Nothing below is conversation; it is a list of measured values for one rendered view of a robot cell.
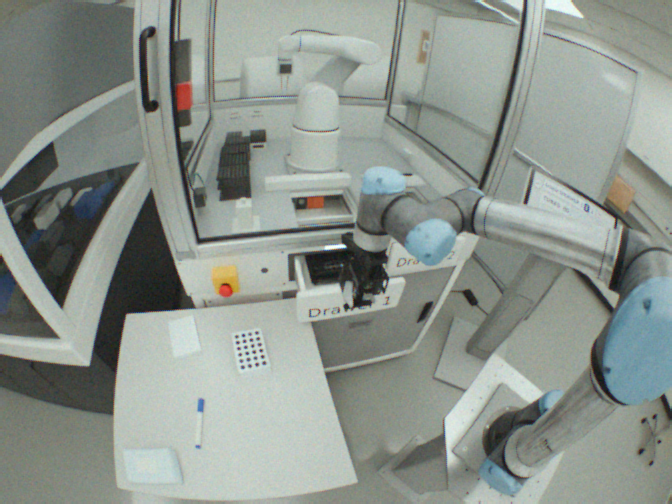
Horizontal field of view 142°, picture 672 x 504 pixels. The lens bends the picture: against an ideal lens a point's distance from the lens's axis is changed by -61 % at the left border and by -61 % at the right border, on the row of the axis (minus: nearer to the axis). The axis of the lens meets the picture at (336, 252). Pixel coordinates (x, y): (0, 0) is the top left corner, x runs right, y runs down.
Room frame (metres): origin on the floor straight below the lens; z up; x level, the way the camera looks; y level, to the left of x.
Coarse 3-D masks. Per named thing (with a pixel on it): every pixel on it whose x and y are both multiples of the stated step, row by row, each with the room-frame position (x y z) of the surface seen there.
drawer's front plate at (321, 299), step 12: (336, 288) 0.47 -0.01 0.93; (396, 288) 0.52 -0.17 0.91; (300, 300) 0.43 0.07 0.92; (312, 300) 0.44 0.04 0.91; (324, 300) 0.45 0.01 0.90; (336, 300) 0.46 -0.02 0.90; (384, 300) 0.51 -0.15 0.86; (396, 300) 0.52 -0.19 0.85; (300, 312) 0.43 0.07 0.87; (312, 312) 0.44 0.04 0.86; (348, 312) 0.48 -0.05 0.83; (360, 312) 0.49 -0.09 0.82
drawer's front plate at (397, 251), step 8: (456, 240) 0.75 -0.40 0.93; (464, 240) 0.76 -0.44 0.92; (392, 248) 0.67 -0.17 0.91; (400, 248) 0.67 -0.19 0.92; (456, 248) 0.75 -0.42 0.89; (392, 256) 0.67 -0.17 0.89; (400, 256) 0.68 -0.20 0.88; (408, 256) 0.69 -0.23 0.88; (448, 256) 0.75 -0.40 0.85; (456, 256) 0.76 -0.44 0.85; (392, 264) 0.67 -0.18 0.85; (400, 264) 0.68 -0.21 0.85; (416, 264) 0.70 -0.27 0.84
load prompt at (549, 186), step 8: (544, 184) 0.92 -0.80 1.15; (552, 184) 0.91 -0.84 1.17; (552, 192) 0.89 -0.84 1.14; (560, 192) 0.88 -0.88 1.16; (568, 192) 0.88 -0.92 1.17; (568, 200) 0.86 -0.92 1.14; (576, 200) 0.85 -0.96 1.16; (584, 208) 0.82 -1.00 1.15; (592, 208) 0.82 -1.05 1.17; (592, 216) 0.79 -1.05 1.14
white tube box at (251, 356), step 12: (240, 336) 0.37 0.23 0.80; (252, 336) 0.38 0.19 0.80; (240, 348) 0.34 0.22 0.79; (252, 348) 0.34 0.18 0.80; (264, 348) 0.35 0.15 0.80; (240, 360) 0.30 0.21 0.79; (252, 360) 0.30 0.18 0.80; (264, 360) 0.31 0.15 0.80; (240, 372) 0.26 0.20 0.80; (252, 372) 0.27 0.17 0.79; (264, 372) 0.29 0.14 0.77
